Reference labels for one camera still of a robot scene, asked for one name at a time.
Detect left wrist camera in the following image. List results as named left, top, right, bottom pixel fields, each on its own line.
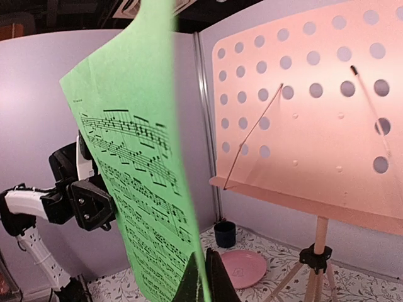
left=76, top=131, right=98, bottom=180

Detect green sheet music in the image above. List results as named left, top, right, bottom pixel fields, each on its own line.
left=60, top=1, right=210, bottom=301

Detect left aluminium frame post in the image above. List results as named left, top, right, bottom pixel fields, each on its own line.
left=191, top=31, right=226, bottom=221

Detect pink music stand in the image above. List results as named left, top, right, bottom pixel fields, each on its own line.
left=210, top=1, right=402, bottom=301

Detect pink plate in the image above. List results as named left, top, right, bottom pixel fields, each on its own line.
left=221, top=250, right=267, bottom=289

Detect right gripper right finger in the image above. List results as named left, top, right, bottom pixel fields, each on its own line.
left=205, top=248, right=241, bottom=302

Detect dark blue cup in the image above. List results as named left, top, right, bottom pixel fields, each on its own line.
left=213, top=221, right=236, bottom=249

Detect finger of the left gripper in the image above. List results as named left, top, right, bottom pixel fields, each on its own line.
left=69, top=179, right=114, bottom=232

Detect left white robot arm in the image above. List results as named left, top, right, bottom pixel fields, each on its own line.
left=1, top=138, right=115, bottom=301

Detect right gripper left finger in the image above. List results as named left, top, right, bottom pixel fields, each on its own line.
left=172, top=253, right=204, bottom=302

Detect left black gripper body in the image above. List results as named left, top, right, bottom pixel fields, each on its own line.
left=42, top=143, right=103, bottom=225

